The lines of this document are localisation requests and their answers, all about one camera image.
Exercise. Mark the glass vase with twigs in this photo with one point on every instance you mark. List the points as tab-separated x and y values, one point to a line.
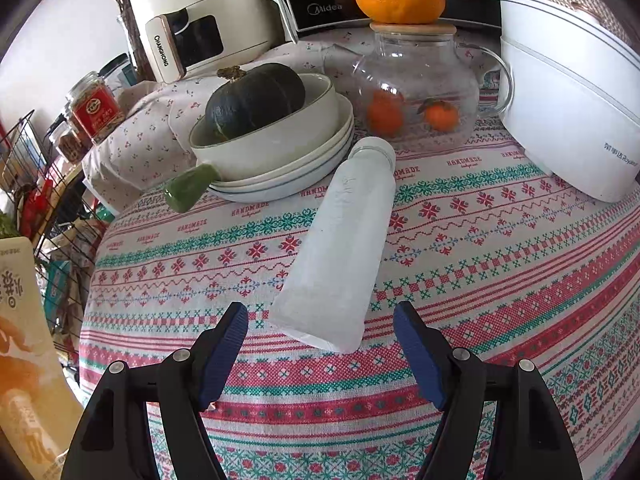
131	45

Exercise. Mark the patterned tablecloth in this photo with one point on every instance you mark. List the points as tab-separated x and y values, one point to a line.
475	270

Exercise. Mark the small tangerine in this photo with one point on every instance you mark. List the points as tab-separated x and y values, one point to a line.
385	112
440	116

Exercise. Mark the white electric cooking pot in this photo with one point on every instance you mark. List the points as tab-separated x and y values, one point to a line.
565	110

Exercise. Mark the glass teapot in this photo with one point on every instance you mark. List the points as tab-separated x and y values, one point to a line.
415	70

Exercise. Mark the dark green pumpkin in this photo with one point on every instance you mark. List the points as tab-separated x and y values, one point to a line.
255	100

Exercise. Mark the beige printed paper bag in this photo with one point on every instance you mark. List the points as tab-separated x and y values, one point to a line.
25	360

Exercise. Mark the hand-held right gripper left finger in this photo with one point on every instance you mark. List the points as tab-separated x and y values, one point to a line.
222	355

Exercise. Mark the glass jar with snacks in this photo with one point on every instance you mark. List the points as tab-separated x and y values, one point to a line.
70	142

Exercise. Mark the red label glass jar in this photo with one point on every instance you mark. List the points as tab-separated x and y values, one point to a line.
97	110

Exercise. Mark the cream plate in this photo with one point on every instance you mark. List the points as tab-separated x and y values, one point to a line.
340	135
300	187

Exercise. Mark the frosted white plastic bottle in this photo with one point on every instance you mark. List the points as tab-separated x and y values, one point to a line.
340	240

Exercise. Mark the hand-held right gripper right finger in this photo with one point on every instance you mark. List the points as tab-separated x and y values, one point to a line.
420	355

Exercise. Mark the floral cloth under appliances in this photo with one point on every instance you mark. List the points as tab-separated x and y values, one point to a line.
150	135

